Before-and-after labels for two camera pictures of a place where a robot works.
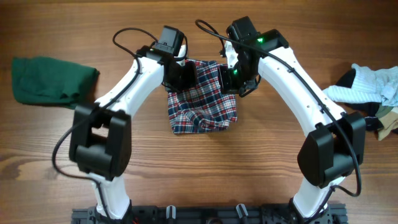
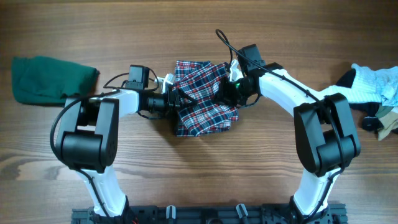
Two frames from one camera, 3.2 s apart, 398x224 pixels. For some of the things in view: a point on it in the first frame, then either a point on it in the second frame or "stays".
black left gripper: x=189 y=81 → x=175 y=104
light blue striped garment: x=369 y=85 stays
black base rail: x=208 y=214 stays
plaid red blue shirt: x=204 y=107 stays
